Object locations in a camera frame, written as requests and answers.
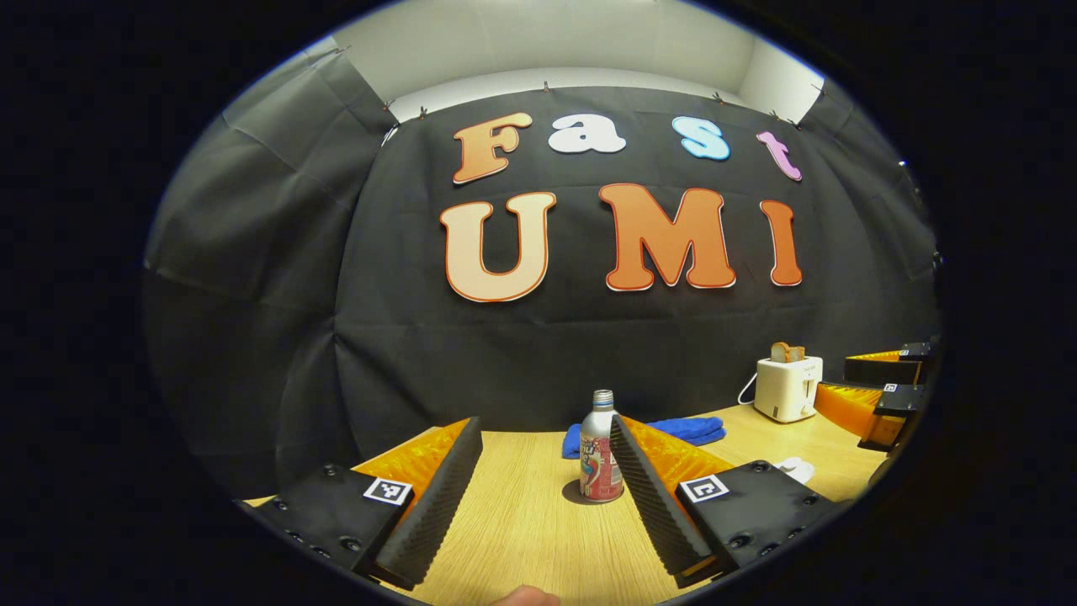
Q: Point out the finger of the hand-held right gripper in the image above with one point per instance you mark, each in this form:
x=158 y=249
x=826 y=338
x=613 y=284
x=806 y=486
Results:
x=879 y=369
x=850 y=408

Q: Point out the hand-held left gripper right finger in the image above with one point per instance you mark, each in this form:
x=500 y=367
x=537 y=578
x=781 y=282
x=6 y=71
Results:
x=652 y=505

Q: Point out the white teacup lid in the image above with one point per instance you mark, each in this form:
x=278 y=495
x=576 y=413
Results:
x=795 y=467

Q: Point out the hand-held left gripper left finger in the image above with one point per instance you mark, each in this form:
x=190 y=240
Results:
x=437 y=505

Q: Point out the silver water bottle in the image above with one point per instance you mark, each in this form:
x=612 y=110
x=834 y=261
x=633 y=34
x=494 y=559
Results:
x=596 y=463

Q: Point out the folded blue towel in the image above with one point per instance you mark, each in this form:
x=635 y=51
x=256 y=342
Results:
x=690 y=431

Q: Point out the white toaster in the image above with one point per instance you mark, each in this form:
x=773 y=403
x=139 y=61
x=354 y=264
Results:
x=782 y=391

